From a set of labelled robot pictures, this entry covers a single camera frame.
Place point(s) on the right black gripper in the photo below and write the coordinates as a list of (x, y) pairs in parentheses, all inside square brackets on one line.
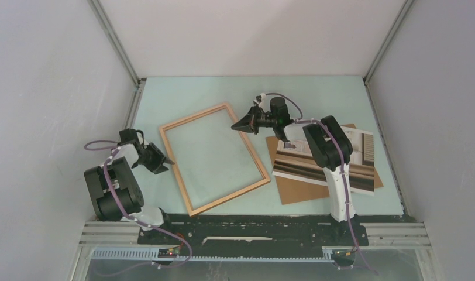
[(249, 123)]

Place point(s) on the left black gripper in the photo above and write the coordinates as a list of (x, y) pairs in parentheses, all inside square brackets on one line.
[(157, 167)]

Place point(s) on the printed photo sheet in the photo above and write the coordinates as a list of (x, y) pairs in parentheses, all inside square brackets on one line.
[(294, 161)]

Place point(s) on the wooden picture frame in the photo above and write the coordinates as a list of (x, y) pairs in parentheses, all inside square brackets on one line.
[(212, 163)]

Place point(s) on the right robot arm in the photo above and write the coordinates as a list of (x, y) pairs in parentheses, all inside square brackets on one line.
[(330, 147)]

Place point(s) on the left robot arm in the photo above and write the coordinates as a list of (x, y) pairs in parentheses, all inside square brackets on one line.
[(114, 191)]

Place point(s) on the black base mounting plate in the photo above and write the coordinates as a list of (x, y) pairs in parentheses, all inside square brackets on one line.
[(256, 236)]

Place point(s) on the small green circuit board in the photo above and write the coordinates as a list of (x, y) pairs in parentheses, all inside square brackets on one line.
[(167, 253)]

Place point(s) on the left corner metal post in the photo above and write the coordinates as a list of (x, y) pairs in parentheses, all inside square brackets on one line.
[(110, 33)]

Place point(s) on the corner metal post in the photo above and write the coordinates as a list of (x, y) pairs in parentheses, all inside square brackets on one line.
[(368, 78), (110, 33)]

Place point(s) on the aluminium rail frame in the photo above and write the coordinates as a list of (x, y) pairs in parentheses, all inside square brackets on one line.
[(119, 240)]

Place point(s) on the right corner metal post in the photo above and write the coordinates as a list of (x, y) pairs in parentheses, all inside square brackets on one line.
[(368, 78)]

